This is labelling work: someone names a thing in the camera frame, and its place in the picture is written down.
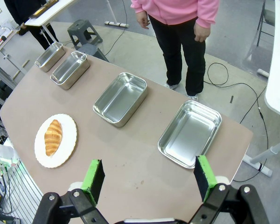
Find bystander in black clothes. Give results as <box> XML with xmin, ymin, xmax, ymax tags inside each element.
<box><xmin>4</xmin><ymin>0</ymin><xmax>59</xmax><ymax>50</ymax></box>

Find black trousers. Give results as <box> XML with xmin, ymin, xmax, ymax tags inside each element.
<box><xmin>148</xmin><ymin>14</ymin><xmax>206</xmax><ymax>97</ymax></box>

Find white power strip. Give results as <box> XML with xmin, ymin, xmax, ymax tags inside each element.
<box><xmin>104</xmin><ymin>21</ymin><xmax>130</xmax><ymax>28</ymax></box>

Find pink zip hoodie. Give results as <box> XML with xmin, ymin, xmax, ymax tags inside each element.
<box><xmin>130</xmin><ymin>0</ymin><xmax>220</xmax><ymax>29</ymax></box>

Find thin black floor cable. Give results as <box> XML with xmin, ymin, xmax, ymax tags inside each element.
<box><xmin>104</xmin><ymin>0</ymin><xmax>128</xmax><ymax>57</ymax></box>

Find black folding chair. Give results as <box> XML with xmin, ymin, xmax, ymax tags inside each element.
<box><xmin>256</xmin><ymin>0</ymin><xmax>276</xmax><ymax>47</ymax></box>

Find person left hand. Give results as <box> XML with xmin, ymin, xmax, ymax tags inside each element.
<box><xmin>193</xmin><ymin>22</ymin><xmax>211</xmax><ymax>43</ymax></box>

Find large shallow steel container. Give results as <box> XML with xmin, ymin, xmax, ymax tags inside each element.
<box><xmin>34</xmin><ymin>42</ymin><xmax>66</xmax><ymax>73</ymax></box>

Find steel rectangular container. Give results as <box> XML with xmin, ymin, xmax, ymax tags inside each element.
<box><xmin>50</xmin><ymin>51</ymin><xmax>91</xmax><ymax>91</ymax></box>
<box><xmin>92</xmin><ymin>72</ymin><xmax>148</xmax><ymax>128</ymax></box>
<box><xmin>157</xmin><ymin>100</ymin><xmax>223</xmax><ymax>169</ymax></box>

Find white scalloped plate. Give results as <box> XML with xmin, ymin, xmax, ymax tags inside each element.
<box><xmin>34</xmin><ymin>113</ymin><xmax>78</xmax><ymax>168</ymax></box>

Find golden croissant bread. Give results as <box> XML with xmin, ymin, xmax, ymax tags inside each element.
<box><xmin>44</xmin><ymin>119</ymin><xmax>63</xmax><ymax>157</ymax></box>

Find person left forearm pink sleeve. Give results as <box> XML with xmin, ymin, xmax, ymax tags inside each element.
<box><xmin>196</xmin><ymin>0</ymin><xmax>220</xmax><ymax>29</ymax></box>

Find person right forearm pink sleeve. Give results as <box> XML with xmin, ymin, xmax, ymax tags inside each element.
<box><xmin>130</xmin><ymin>0</ymin><xmax>152</xmax><ymax>14</ymax></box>

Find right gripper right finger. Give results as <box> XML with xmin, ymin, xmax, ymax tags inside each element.
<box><xmin>189</xmin><ymin>154</ymin><xmax>270</xmax><ymax>224</ymax></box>

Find dark grey plastic stool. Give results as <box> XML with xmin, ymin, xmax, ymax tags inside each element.
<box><xmin>77</xmin><ymin>43</ymin><xmax>110</xmax><ymax>63</ymax></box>

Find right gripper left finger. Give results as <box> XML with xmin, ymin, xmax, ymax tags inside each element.
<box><xmin>32</xmin><ymin>159</ymin><xmax>111</xmax><ymax>224</ymax></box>

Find large white table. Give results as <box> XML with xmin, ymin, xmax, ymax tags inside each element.
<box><xmin>242</xmin><ymin>0</ymin><xmax>280</xmax><ymax>179</ymax></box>

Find wooden yellow tool tray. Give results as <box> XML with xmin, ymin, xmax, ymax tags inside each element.
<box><xmin>28</xmin><ymin>0</ymin><xmax>60</xmax><ymax>20</ymax></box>

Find long black looped cable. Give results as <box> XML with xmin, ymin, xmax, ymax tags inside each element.
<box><xmin>202</xmin><ymin>62</ymin><xmax>270</xmax><ymax>183</ymax></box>

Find small white table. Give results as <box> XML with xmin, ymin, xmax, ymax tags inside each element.
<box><xmin>24</xmin><ymin>0</ymin><xmax>75</xmax><ymax>49</ymax></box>

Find person right hand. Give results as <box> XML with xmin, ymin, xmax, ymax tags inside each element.
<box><xmin>136</xmin><ymin>11</ymin><xmax>151</xmax><ymax>30</ymax></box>

